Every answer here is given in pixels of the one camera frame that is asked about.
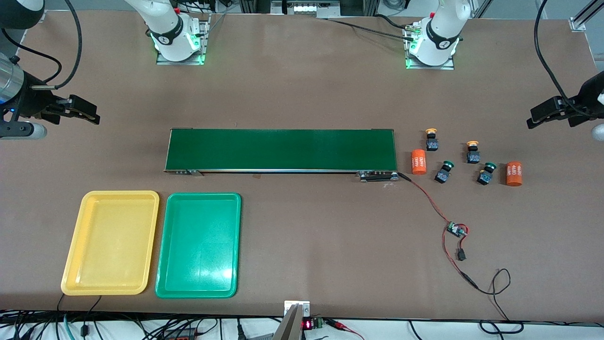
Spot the green conveyor belt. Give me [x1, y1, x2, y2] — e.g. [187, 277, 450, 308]
[163, 127, 400, 183]

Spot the red and black wire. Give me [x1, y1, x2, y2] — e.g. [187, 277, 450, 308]
[398, 172, 479, 289]

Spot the yellow plastic tray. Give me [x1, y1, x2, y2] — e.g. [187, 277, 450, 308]
[60, 190, 160, 296]

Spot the red clip lead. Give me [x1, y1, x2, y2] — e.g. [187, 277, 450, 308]
[325, 318, 365, 340]

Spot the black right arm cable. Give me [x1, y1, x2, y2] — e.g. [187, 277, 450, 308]
[0, 0, 84, 90]

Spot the green push button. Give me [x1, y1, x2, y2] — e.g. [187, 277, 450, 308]
[476, 162, 497, 186]
[434, 161, 455, 185]

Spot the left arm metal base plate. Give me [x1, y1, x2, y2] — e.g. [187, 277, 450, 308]
[405, 24, 456, 70]

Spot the black cable on table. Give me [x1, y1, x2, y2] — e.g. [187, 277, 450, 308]
[326, 14, 416, 41]

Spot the orange 4680 cylinder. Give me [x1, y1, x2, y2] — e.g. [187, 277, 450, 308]
[505, 161, 523, 187]
[411, 149, 428, 176]

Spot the silver mount bracket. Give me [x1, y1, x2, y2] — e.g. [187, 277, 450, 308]
[284, 300, 311, 318]

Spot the equipment rack behind table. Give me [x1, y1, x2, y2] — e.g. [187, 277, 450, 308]
[238, 0, 378, 19]

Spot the green plastic tray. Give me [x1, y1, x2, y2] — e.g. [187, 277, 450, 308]
[155, 192, 242, 299]

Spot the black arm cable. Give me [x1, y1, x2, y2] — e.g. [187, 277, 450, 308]
[534, 0, 581, 119]
[0, 0, 84, 90]

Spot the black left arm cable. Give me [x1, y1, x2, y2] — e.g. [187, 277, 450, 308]
[534, 0, 581, 119]

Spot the grey mount bar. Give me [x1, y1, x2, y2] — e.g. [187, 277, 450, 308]
[272, 304, 303, 340]

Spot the thin black looped cable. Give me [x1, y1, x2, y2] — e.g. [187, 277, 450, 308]
[474, 268, 524, 334]

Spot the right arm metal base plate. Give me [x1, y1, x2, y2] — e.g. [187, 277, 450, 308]
[156, 19, 211, 66]

